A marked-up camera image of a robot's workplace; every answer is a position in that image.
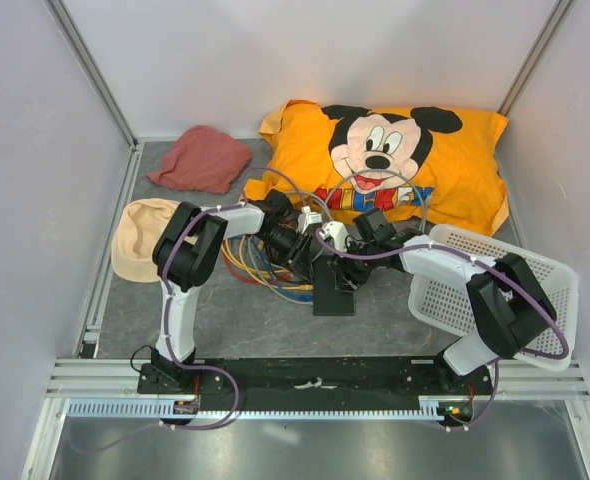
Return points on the grey slotted cable duct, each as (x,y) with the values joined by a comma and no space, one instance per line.
(156,408)

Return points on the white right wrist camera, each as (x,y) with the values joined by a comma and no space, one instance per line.
(335,234)

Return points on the red cloth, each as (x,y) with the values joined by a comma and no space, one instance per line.
(202,159)

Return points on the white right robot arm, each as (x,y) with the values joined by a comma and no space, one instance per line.
(511,312)

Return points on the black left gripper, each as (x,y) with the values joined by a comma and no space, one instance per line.
(298,258)

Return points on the orange Mickey Mouse pillow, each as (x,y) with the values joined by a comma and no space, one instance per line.
(436,163)

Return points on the peach bucket hat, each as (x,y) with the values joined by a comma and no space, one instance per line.
(141,224)

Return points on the white plastic basket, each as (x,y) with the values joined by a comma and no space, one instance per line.
(447,308)

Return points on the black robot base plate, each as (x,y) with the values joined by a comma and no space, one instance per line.
(322,381)

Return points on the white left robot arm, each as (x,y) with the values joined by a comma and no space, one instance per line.
(185,256)

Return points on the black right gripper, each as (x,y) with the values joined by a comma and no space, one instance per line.
(347,278)

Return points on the black network switch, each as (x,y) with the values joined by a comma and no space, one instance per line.
(327,300)

